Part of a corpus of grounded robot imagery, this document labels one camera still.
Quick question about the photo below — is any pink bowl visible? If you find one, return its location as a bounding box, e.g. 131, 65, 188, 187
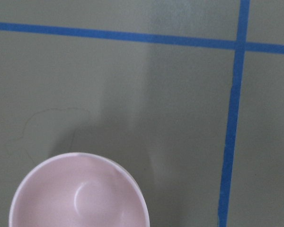
9, 153, 150, 227

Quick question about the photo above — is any brown paper table cover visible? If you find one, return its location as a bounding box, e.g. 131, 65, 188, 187
0, 0, 284, 227

